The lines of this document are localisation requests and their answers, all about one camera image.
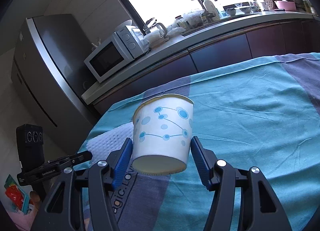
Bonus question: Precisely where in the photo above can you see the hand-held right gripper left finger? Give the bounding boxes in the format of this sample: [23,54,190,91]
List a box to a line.
[30,137,133,231]

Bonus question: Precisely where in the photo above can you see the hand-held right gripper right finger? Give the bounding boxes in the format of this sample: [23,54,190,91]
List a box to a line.
[190,136,293,231]

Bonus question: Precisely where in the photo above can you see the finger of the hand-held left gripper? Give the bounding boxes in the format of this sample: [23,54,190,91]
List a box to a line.
[61,150,93,166]

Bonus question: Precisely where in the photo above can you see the blue dotted paper cup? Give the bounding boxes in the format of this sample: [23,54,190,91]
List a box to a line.
[132,94,194,175]

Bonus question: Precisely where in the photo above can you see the person's left forearm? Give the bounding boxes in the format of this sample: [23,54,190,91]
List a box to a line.
[7,191,43,231]

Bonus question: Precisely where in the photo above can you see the white foam fruit net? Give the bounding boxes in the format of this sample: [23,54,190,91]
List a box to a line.
[86,122,134,164]

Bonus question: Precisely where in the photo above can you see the green package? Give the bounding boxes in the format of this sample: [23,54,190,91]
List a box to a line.
[4,174,19,189]

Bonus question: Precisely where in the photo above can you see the red package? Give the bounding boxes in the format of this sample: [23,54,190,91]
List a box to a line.
[5,186,24,208]

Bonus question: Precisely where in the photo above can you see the teal plastic basket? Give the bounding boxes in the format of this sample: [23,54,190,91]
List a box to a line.
[4,173,31,215]

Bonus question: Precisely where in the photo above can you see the teal printed tablecloth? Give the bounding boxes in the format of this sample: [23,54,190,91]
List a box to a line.
[77,53,320,231]

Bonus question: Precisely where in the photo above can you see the grey refrigerator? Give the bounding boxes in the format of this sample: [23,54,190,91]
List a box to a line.
[11,13,100,144]

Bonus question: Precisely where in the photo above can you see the white microwave oven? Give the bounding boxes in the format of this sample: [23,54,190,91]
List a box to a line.
[84,25,147,83]

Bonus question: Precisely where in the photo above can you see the kitchen base cabinet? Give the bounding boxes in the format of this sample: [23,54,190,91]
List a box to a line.
[80,10,320,114]

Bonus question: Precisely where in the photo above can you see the stacked white bowls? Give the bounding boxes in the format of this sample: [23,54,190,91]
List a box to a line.
[144,31,169,49]

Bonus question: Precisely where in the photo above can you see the white bowl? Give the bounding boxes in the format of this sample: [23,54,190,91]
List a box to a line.
[116,19,133,31]

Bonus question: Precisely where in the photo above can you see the glass electric kettle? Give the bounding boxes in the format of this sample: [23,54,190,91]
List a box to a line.
[143,18,168,39]

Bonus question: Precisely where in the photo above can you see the glass jar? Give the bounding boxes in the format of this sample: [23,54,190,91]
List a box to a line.
[175,16,189,28]

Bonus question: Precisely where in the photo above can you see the plastic bag covered container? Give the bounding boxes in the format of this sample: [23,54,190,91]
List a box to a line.
[182,9,204,27]

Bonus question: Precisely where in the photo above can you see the metal faucet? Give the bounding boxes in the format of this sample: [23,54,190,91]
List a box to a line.
[197,0,216,23]

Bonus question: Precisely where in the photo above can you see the white soap bottle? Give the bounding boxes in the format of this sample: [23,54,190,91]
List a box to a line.
[202,0,220,20]

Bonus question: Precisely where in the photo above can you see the white utensil holder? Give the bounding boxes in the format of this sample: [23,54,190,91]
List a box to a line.
[254,0,269,11]

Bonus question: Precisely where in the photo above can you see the pink basin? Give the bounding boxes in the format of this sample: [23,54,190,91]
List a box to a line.
[274,0,297,11]

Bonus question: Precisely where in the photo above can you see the oil bottles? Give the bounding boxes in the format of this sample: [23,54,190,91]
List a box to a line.
[301,0,317,14]

